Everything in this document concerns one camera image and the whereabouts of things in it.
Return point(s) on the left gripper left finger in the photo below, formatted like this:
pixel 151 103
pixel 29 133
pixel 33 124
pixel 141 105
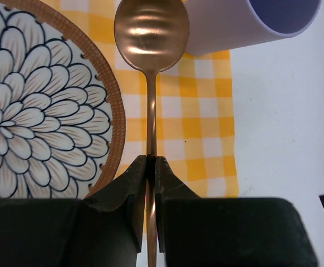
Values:
pixel 127 191

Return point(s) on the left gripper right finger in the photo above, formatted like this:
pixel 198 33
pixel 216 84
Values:
pixel 167 185

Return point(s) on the lilac plastic cup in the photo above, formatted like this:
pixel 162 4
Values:
pixel 225 25

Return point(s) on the yellow white checkered cloth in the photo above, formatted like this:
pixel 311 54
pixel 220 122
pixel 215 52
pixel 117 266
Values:
pixel 195 120

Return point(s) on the floral patterned ceramic plate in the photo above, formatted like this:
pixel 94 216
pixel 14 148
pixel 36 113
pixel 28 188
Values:
pixel 62 121

